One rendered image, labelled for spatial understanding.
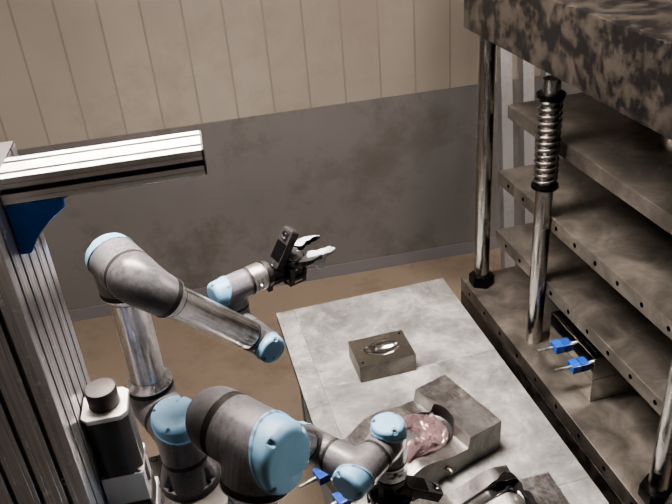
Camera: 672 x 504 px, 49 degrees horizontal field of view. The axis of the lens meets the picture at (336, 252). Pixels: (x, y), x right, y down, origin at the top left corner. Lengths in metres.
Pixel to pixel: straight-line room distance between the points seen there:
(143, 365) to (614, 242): 1.42
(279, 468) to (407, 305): 1.79
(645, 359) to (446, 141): 2.39
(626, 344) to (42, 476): 1.66
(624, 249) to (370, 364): 0.88
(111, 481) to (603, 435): 1.48
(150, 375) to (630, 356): 1.36
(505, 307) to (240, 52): 1.97
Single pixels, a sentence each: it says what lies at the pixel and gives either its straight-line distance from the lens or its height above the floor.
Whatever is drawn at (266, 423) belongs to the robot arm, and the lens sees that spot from 1.18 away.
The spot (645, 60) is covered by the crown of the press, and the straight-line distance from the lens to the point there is 1.80.
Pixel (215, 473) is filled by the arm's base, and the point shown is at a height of 1.07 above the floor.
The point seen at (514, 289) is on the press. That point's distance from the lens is 3.04.
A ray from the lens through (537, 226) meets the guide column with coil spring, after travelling 2.50.
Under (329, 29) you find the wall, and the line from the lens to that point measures 4.05.
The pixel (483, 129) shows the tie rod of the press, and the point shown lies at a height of 1.46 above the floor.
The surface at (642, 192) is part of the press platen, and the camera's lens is 2.13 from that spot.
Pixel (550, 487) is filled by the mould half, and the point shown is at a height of 0.86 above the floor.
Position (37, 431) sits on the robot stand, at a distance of 1.39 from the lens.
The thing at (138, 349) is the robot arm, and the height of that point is 1.41.
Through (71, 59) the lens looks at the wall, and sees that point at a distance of 4.04.
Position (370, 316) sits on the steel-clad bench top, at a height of 0.80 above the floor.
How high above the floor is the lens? 2.46
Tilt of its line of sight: 30 degrees down
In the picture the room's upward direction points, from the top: 5 degrees counter-clockwise
